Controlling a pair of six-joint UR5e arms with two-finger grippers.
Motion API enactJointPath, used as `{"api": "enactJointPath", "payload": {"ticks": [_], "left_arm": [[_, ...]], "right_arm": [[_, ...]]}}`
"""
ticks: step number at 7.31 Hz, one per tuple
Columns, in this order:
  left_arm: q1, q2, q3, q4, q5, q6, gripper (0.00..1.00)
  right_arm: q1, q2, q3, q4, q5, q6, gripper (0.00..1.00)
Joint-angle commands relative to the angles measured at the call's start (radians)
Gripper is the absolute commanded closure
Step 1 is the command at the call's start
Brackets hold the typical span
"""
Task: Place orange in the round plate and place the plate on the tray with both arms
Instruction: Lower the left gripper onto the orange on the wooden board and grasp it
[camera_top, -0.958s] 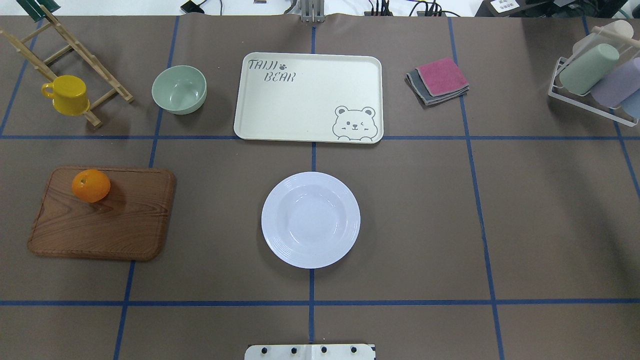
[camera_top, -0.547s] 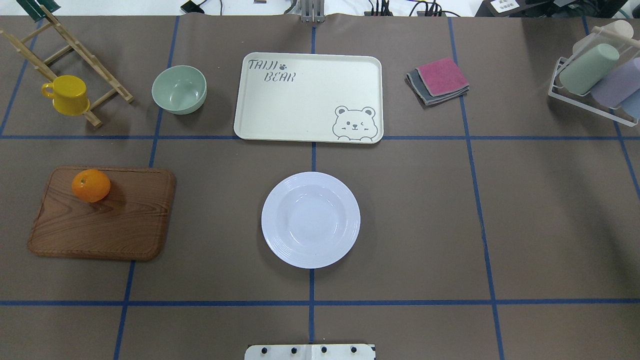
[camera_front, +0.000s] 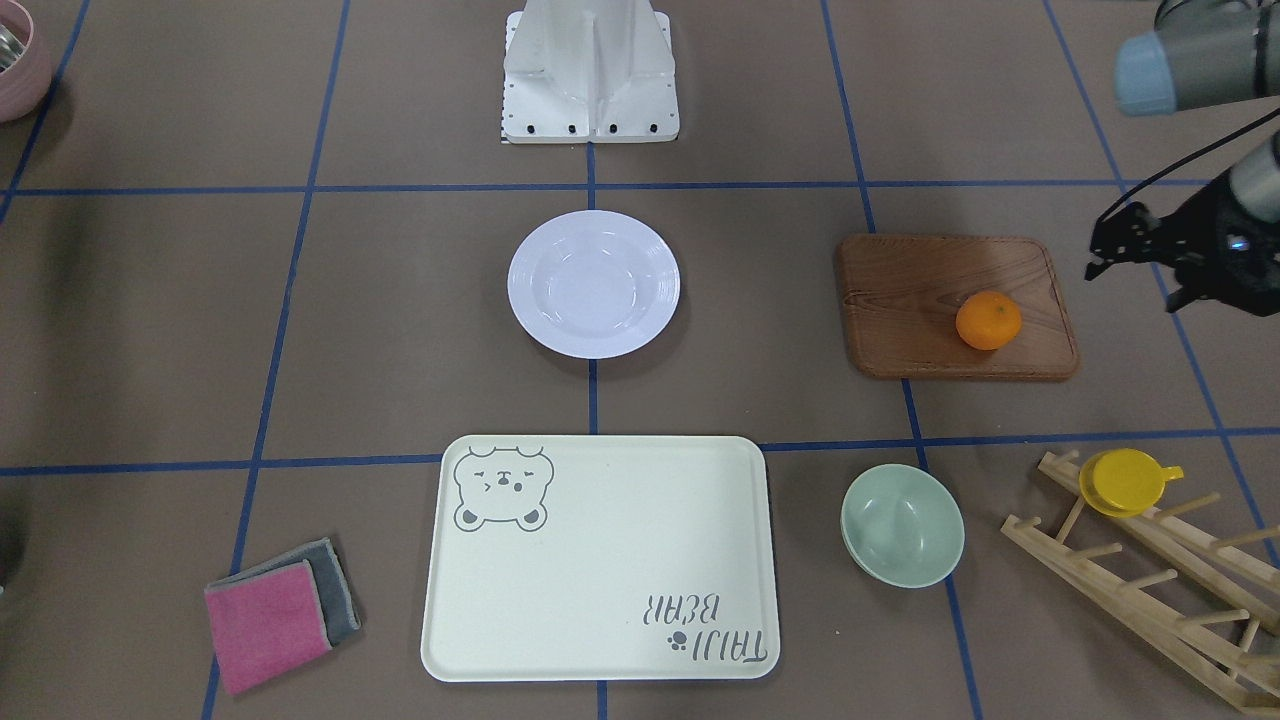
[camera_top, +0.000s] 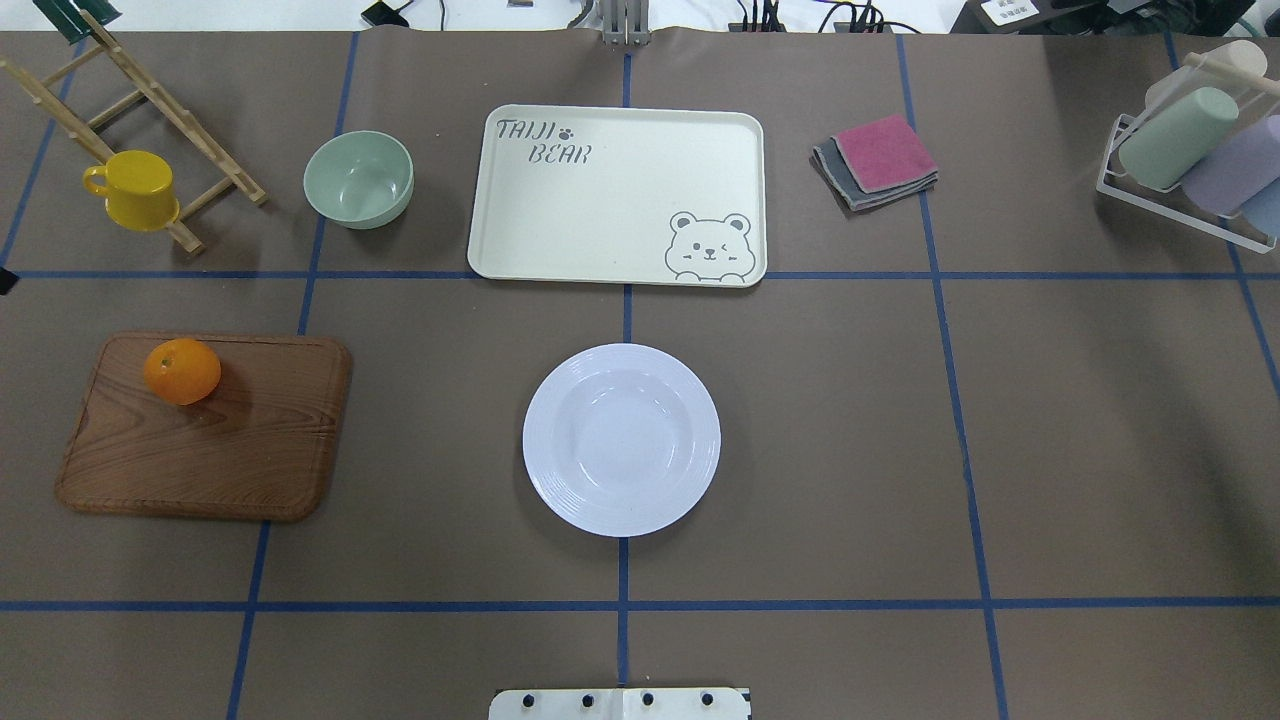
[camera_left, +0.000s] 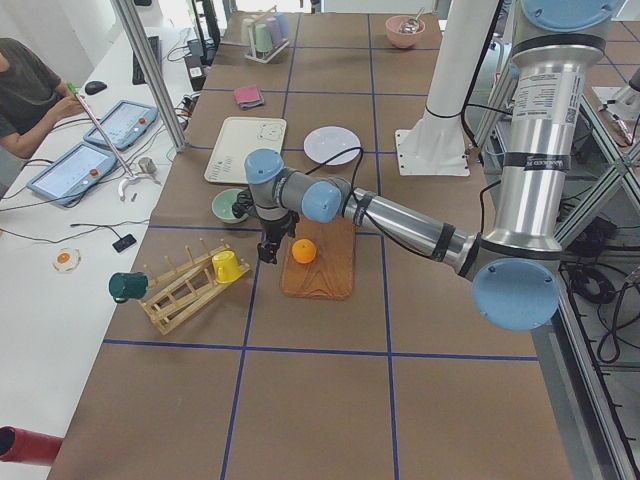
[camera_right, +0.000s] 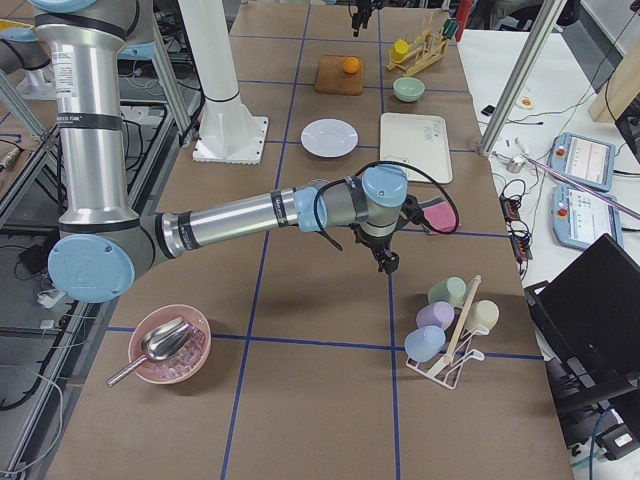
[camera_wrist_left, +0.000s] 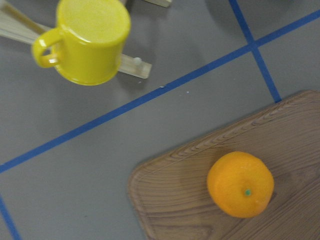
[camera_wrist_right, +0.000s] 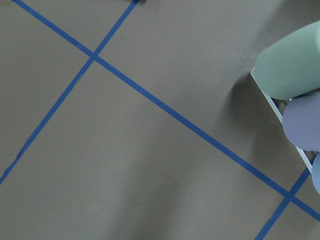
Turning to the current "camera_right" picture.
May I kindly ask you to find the green brush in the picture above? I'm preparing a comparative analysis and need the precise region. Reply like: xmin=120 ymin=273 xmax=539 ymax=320
xmin=441 ymin=18 xmax=459 ymax=40

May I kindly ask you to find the lower teach pendant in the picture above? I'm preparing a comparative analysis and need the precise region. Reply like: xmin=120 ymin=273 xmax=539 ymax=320
xmin=551 ymin=185 xmax=624 ymax=250

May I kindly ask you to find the pink cloth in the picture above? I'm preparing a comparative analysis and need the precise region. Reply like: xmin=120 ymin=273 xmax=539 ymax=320
xmin=422 ymin=202 xmax=457 ymax=233

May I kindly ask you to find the green cup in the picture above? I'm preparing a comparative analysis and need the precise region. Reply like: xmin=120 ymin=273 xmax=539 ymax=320
xmin=427 ymin=276 xmax=467 ymax=308

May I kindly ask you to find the wooden drying rack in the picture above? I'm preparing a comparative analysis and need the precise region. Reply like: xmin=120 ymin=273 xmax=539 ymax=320
xmin=385 ymin=14 xmax=449 ymax=77

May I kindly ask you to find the aluminium frame post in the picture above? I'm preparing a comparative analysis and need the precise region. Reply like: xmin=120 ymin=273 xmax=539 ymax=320
xmin=477 ymin=0 xmax=567 ymax=157

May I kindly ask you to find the orange fruit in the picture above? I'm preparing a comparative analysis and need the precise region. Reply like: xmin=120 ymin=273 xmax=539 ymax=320
xmin=342 ymin=56 xmax=361 ymax=75

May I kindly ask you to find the teach pendant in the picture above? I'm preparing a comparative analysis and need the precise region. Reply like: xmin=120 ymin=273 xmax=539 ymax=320
xmin=549 ymin=133 xmax=616 ymax=192
xmin=551 ymin=185 xmax=624 ymax=250

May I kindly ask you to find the green bowl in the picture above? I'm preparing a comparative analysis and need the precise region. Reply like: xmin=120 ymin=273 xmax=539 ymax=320
xmin=392 ymin=77 xmax=426 ymax=103

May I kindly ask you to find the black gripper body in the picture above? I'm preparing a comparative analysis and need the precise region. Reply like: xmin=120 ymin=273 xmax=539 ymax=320
xmin=352 ymin=194 xmax=423 ymax=263
xmin=349 ymin=0 xmax=380 ymax=29

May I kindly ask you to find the purple cup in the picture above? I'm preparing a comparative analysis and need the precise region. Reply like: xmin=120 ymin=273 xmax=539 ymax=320
xmin=416 ymin=301 xmax=455 ymax=331

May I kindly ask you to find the yellow mug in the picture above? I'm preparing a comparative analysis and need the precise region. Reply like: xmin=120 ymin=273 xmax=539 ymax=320
xmin=389 ymin=39 xmax=410 ymax=63

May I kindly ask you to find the white round plate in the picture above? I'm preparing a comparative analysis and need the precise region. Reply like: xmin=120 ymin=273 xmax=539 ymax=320
xmin=301 ymin=118 xmax=359 ymax=158

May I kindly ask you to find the white wire cup rack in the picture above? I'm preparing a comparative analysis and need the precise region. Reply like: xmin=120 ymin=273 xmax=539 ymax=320
xmin=405 ymin=314 xmax=489 ymax=390

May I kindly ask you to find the brown wooden tray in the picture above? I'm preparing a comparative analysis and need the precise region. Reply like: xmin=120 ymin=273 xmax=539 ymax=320
xmin=314 ymin=55 xmax=365 ymax=96

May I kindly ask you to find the metal scoop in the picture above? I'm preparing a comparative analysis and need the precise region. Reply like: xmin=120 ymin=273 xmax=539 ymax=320
xmin=106 ymin=317 xmax=194 ymax=387

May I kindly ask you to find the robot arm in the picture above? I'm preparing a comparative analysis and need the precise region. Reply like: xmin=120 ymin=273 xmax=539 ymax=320
xmin=32 ymin=1 xmax=411 ymax=304

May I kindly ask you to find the wooden rack handle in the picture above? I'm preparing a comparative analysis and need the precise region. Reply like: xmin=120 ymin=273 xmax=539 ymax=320
xmin=442 ymin=275 xmax=482 ymax=365

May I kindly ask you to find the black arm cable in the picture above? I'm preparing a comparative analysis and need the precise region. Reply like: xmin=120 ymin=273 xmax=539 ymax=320
xmin=313 ymin=161 xmax=462 ymax=252

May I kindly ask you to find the cream bear tray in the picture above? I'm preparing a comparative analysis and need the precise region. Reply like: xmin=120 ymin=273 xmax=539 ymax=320
xmin=380 ymin=112 xmax=453 ymax=184

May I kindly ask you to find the beige cup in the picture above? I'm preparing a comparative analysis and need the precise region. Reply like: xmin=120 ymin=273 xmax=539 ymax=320
xmin=464 ymin=300 xmax=500 ymax=331

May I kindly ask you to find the upper teach pendant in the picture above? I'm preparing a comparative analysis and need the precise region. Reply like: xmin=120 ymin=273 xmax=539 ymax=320
xmin=549 ymin=133 xmax=616 ymax=192

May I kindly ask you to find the black laptop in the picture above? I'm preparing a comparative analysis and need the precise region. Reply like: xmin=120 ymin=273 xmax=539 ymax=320
xmin=525 ymin=234 xmax=639 ymax=407

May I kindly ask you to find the blue cup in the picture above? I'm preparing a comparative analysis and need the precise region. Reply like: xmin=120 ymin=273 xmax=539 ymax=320
xmin=404 ymin=325 xmax=446 ymax=363

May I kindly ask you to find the pink bowl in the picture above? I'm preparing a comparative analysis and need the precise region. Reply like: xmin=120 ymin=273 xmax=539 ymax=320
xmin=128 ymin=304 xmax=212 ymax=385

